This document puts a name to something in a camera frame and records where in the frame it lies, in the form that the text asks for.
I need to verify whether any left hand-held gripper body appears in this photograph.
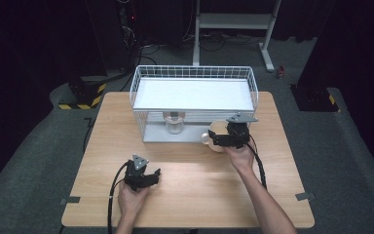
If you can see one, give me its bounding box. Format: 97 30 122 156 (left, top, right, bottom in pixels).
124 154 150 192

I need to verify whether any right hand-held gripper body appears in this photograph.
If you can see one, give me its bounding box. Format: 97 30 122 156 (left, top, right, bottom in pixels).
226 113 259 150

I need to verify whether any cream mug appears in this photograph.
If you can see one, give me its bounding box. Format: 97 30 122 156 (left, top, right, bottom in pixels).
200 120 234 153

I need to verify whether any glass jar with white lid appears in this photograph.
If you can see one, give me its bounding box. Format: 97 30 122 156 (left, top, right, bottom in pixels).
162 111 187 136

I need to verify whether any white two-tier wire rack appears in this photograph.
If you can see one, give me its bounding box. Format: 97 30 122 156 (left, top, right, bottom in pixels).
129 64 260 145

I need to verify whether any person's right hand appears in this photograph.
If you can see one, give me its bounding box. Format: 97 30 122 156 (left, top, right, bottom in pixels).
224 137 257 174

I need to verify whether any person's left hand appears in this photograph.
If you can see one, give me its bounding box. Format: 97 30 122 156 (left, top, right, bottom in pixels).
117 185 150 218

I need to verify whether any grey tape piece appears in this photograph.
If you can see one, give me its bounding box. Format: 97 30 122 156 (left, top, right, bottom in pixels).
59 196 82 206
295 191 317 202

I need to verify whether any black base with yellow stripes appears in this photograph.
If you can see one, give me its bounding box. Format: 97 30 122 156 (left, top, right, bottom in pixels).
289 84 341 113
57 81 108 111

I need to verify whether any white metal stand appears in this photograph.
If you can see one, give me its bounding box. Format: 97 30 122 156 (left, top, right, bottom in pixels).
192 0 282 73

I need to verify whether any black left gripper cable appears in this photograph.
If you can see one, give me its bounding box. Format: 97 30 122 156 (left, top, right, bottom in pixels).
107 161 131 234

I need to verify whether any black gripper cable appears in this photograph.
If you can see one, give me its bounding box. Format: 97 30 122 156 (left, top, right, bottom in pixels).
247 136 269 190
107 161 131 234

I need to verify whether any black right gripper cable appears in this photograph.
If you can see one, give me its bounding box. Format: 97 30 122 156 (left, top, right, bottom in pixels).
247 136 269 190

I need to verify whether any black equipment tower with cables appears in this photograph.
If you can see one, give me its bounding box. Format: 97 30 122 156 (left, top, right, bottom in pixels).
115 0 142 73

